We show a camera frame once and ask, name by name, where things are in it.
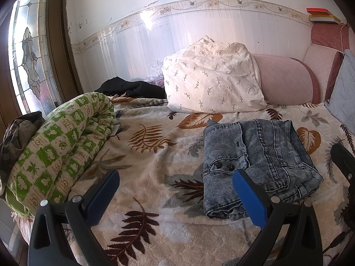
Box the green checked quilt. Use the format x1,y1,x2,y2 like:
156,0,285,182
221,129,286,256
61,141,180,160
6,93,116,219

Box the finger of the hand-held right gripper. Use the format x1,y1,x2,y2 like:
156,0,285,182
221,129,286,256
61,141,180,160
331,143,355,192

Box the purple plastic bag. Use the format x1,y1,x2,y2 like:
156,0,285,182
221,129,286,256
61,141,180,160
148,60,167,88

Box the blue denim pants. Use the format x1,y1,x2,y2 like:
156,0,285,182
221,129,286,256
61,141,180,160
202,119,324,221

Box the pink bolster cushion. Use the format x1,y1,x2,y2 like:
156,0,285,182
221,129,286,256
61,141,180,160
252,54,322,105

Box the camouflage cloth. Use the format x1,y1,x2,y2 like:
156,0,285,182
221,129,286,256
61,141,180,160
0,111,45,197

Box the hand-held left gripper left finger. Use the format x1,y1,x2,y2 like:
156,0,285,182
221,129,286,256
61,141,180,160
28,170,120,266

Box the grey blue quilted pillow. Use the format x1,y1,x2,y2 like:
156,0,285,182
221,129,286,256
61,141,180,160
324,49,355,136

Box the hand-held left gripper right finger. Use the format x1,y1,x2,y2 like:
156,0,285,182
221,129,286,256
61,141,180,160
232,168,323,266

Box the stained glass wooden door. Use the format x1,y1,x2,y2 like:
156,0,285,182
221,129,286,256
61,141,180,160
0,0,84,136

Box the pink quilted cushion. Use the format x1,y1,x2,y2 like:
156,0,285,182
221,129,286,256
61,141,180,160
303,45,342,102

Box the white twig print pillow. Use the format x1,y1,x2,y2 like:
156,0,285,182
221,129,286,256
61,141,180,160
162,35,267,114

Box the black cloth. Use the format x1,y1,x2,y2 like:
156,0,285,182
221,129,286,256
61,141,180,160
94,78,167,100

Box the pink headboard cover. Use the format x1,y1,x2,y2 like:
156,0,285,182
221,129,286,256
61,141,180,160
311,23,351,56

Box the stack of books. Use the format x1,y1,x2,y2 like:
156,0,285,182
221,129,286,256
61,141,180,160
309,14,340,24

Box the leaf print blanket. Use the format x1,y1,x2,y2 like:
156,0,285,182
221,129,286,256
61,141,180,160
11,96,355,266

